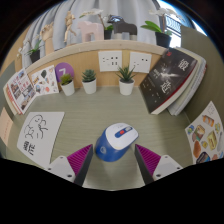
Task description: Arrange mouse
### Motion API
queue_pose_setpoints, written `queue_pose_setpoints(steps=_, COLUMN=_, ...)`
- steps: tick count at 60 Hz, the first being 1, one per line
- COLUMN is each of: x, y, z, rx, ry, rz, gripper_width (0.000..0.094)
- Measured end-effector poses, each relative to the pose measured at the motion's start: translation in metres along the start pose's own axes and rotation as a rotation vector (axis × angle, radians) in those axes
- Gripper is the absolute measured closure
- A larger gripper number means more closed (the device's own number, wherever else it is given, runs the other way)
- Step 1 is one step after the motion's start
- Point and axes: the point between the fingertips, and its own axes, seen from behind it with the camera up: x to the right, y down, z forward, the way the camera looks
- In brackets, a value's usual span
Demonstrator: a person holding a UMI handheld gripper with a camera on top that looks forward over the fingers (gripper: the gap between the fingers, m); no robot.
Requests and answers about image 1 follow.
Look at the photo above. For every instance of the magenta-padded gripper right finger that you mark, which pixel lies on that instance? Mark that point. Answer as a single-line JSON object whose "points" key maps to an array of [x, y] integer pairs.
{"points": [[163, 165]]}

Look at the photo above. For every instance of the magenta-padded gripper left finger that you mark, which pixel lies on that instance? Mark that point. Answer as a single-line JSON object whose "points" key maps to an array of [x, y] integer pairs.
{"points": [[63, 166]]}

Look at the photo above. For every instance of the blue and white computer mouse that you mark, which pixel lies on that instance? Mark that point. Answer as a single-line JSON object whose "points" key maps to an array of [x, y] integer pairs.
{"points": [[116, 140]]}

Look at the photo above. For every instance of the white mouse pad with drawing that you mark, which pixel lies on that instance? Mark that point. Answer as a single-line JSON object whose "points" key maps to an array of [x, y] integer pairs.
{"points": [[36, 136]]}

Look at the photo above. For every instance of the colourful food sticker sheet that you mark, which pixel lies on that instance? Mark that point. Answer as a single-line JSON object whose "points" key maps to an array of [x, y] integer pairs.
{"points": [[206, 133]]}

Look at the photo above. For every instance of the peach notebook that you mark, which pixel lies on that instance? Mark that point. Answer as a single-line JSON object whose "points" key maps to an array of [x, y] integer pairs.
{"points": [[5, 126]]}

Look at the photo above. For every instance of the yellow-green succulent in white pot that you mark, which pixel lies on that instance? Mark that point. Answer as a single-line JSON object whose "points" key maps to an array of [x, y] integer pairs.
{"points": [[68, 88]]}

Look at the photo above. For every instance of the rosette succulent in white pot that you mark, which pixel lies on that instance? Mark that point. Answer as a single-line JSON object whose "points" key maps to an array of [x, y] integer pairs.
{"points": [[89, 86]]}

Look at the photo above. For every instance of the red-edged photo magazine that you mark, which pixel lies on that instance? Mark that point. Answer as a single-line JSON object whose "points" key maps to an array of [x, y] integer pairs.
{"points": [[21, 91]]}

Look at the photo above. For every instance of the spiky succulent in white pot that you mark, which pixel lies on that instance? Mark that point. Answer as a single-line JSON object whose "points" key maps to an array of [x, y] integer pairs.
{"points": [[126, 87]]}

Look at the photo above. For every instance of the white sheet with cartoon stickers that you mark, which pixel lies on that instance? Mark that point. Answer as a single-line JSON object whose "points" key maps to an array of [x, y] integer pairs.
{"points": [[45, 81]]}

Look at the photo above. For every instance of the purple round sign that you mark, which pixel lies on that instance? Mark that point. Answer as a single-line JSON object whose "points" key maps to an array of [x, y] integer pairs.
{"points": [[61, 70]]}

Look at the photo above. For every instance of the wooden desk ledge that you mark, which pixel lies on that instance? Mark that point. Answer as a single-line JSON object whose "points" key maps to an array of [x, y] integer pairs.
{"points": [[83, 60]]}

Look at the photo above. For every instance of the white orchid in black pot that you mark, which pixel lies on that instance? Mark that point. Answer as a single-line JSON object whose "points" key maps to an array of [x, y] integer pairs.
{"points": [[35, 56], [108, 34], [163, 39]]}

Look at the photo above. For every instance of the pink horse figure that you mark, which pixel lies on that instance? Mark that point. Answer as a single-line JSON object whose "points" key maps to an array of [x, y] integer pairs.
{"points": [[90, 31]]}

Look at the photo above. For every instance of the dark horse figure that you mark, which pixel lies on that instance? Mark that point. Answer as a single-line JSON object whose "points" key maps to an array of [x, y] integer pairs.
{"points": [[123, 27]]}

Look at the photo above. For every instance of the grey curtain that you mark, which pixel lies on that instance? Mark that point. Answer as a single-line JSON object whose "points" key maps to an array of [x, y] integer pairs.
{"points": [[133, 13]]}

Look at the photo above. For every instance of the white wall socket plate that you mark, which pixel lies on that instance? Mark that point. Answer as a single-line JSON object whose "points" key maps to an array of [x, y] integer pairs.
{"points": [[110, 61]]}

